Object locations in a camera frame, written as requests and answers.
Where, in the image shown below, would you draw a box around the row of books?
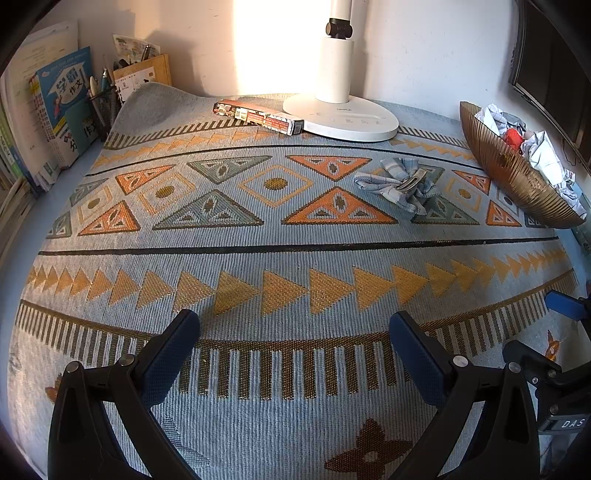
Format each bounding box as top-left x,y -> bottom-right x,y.
0,25 -> 94,219

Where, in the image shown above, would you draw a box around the small white paper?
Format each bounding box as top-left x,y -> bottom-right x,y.
479,103 -> 509,136

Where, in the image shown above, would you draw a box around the large white paper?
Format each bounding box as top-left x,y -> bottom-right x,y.
523,130 -> 574,186

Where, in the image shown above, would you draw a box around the metal napkin ring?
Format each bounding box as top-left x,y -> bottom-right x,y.
394,167 -> 428,193

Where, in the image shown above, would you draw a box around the pale grey paper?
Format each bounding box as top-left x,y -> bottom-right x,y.
553,170 -> 585,214

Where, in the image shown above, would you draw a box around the illustrated paper sheets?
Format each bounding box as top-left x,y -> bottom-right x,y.
112,35 -> 163,71

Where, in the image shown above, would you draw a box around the blue plaid cloth napkin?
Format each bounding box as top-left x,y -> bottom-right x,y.
353,156 -> 443,216

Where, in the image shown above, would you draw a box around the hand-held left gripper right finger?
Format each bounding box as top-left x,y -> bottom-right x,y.
388,309 -> 539,480

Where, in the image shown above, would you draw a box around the black monitor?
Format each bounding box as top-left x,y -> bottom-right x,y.
507,0 -> 591,168

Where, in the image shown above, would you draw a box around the patterned woven mat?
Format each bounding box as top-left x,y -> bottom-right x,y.
7,82 -> 588,480

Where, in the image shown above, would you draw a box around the wooden desk box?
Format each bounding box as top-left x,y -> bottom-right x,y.
112,54 -> 175,105

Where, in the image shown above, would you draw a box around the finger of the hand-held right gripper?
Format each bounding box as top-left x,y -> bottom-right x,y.
502,340 -> 565,394
544,289 -> 591,325

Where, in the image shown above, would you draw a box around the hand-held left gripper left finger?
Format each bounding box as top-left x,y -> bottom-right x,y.
47,308 -> 201,480

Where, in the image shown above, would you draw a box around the black mesh pen holder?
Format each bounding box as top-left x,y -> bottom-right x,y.
88,85 -> 124,140

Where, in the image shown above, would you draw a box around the long brown red box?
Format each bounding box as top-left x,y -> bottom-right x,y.
212,98 -> 306,137

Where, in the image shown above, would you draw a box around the dark grey paper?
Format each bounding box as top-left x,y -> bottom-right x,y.
496,110 -> 528,136

